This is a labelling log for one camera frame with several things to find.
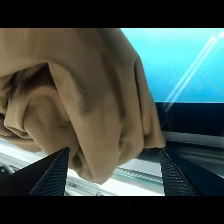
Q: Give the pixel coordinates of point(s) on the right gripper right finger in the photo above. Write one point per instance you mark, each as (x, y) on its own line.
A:
(176, 180)

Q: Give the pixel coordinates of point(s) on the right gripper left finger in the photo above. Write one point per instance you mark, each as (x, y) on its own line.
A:
(50, 176)

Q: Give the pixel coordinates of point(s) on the tan shirt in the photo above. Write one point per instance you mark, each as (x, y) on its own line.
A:
(93, 100)

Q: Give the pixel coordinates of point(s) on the silver frame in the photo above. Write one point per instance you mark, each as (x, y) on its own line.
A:
(133, 176)

